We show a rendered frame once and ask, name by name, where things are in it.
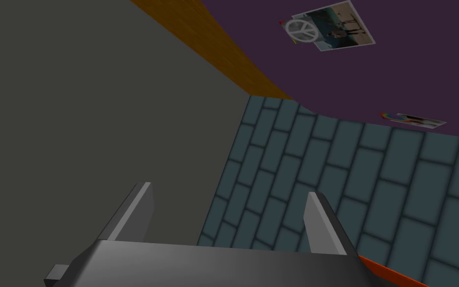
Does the photo poster with peace sign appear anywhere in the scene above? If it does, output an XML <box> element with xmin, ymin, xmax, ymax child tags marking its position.
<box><xmin>278</xmin><ymin>0</ymin><xmax>376</xmax><ymax>52</ymax></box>

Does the rainbow wall poster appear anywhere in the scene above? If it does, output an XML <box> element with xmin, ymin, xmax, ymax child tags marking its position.
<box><xmin>379</xmin><ymin>112</ymin><xmax>448</xmax><ymax>130</ymax></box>

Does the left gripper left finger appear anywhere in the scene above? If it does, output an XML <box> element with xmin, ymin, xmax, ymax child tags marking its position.
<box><xmin>106</xmin><ymin>181</ymin><xmax>154</xmax><ymax>243</ymax></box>

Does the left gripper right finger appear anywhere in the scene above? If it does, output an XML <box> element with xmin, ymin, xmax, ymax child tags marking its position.
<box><xmin>303</xmin><ymin>191</ymin><xmax>358</xmax><ymax>256</ymax></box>

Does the orange flat object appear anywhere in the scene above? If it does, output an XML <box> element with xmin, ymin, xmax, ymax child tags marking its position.
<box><xmin>357</xmin><ymin>255</ymin><xmax>430</xmax><ymax>287</ymax></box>

